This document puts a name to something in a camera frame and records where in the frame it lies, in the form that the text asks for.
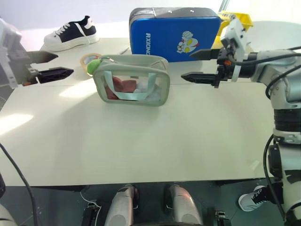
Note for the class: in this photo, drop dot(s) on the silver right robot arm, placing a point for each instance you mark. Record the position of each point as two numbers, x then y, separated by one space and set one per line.
278 68

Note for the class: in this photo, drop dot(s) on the clear tape roll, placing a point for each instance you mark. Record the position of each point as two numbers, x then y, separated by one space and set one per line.
85 60

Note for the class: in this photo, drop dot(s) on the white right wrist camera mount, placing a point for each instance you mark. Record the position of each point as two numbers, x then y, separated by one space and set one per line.
236 35

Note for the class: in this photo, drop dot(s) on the clear green toiletry bag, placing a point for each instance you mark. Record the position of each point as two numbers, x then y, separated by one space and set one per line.
131 64

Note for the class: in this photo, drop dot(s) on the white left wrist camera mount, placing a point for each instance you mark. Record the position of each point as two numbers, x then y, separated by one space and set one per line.
8 42

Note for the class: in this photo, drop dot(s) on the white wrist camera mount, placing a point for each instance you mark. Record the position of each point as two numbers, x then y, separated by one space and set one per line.
8 42
236 35

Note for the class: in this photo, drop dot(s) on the green pompom zipper charm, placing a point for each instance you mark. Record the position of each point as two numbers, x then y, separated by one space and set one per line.
93 66

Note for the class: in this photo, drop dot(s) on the red cloth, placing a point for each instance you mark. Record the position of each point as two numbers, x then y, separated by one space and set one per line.
122 86

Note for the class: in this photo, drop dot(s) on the blue cartoon print case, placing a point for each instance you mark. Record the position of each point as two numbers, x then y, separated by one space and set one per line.
164 35

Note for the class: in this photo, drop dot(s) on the yellow plastic bin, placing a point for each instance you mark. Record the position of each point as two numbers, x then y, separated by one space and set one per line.
243 20

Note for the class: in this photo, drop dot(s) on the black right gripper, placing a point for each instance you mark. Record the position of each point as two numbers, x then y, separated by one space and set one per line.
225 68

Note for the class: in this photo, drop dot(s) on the person's white black shoe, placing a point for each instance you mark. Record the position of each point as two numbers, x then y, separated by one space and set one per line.
252 197

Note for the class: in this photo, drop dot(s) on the black and white sneaker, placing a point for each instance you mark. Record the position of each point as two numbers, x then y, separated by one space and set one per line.
70 35

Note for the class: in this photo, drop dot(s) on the white cloth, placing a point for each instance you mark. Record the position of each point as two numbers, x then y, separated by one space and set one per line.
147 90

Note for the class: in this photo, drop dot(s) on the silver robot leg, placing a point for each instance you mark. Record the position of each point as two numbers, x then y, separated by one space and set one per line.
121 207
184 207

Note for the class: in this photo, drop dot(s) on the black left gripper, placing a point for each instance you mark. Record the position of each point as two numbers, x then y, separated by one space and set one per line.
22 68

